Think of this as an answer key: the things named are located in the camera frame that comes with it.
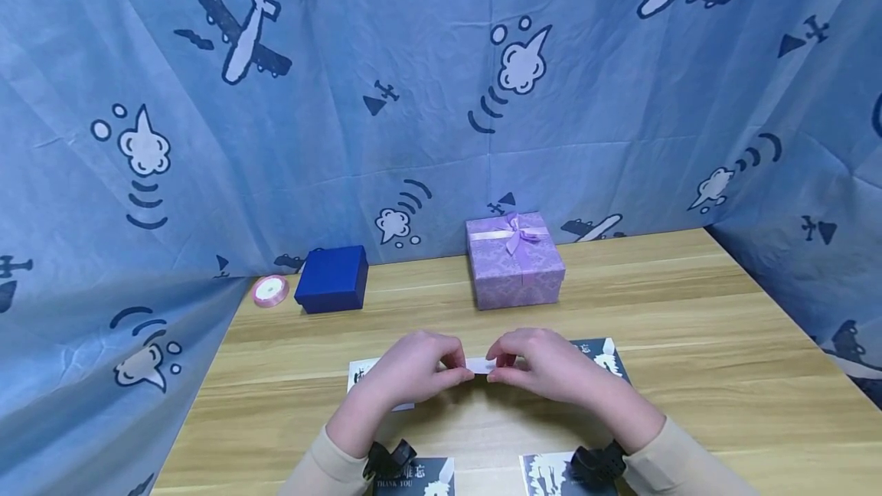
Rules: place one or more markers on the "person's left hand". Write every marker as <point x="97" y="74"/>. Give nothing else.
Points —
<point x="411" y="367"/>

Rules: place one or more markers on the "person's right hand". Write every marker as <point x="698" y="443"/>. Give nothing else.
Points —
<point x="554" y="364"/>

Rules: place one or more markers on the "person's left thumb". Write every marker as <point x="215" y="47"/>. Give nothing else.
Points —
<point x="451" y="379"/>

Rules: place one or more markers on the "person's right thumb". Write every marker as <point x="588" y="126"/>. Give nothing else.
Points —
<point x="508" y="376"/>

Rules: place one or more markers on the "person's right fingers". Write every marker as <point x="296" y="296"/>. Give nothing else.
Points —
<point x="508" y="360"/>

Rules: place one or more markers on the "person's right index finger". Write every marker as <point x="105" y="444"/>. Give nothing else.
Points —
<point x="505" y="344"/>

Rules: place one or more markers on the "person's left fingers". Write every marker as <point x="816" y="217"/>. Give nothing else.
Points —
<point x="452" y="350"/>

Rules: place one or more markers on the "white paper card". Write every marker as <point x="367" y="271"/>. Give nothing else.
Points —
<point x="479" y="365"/>

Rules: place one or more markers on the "person's left forearm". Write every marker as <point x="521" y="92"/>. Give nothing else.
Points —
<point x="339" y="442"/>

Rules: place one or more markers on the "person's right forearm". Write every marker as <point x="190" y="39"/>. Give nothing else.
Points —
<point x="661" y="450"/>

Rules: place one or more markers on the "purple gift box with bow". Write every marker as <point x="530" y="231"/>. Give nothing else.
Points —
<point x="515" y="266"/>

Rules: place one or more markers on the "white card with black writing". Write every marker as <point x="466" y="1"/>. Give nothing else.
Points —
<point x="358" y="370"/>

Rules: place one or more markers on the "dark card with white print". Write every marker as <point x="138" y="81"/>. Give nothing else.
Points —
<point x="605" y="354"/>
<point x="548" y="477"/>

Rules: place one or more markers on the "black wrist band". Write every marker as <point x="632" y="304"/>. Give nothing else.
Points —
<point x="389" y="461"/>
<point x="598" y="463"/>

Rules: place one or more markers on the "dark card with white lettering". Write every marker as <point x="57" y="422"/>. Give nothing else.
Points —
<point x="420" y="478"/>

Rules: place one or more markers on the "dark blue box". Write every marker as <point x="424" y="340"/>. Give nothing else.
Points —
<point x="332" y="280"/>

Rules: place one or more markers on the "pink ribbon roll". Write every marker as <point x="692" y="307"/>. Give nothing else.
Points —
<point x="269" y="291"/>

